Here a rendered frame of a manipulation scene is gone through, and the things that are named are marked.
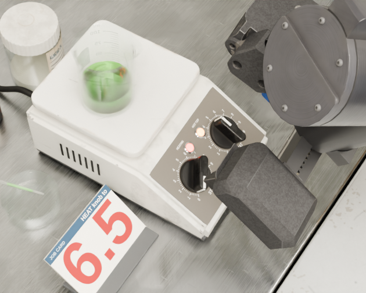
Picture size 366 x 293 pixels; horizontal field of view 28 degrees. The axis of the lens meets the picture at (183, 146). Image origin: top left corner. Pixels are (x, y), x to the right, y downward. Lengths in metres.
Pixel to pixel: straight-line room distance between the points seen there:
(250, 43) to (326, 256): 0.34
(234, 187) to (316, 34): 0.12
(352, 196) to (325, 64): 0.41
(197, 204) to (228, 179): 0.25
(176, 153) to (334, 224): 0.17
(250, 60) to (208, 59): 0.40
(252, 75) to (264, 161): 0.05
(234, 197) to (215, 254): 0.27
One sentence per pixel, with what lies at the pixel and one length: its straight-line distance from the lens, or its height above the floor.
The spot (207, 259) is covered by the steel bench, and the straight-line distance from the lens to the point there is 0.69.
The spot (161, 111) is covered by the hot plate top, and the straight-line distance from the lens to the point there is 0.66.
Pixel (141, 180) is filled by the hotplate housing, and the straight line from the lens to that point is 0.65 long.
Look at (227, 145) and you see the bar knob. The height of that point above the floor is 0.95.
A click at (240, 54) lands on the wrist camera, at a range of 0.41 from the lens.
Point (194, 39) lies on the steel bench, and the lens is 0.83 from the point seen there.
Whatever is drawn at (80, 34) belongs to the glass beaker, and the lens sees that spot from 0.63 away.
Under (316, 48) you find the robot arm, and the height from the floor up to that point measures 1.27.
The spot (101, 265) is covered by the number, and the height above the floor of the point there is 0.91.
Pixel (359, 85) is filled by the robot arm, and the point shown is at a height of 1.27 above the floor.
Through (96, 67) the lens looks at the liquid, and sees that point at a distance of 0.67.
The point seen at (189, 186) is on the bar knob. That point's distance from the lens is 0.66.
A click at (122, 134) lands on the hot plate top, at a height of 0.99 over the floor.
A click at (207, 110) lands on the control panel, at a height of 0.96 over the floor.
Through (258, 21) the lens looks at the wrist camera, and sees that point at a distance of 0.43.
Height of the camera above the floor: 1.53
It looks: 57 degrees down
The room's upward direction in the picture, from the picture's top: 4 degrees clockwise
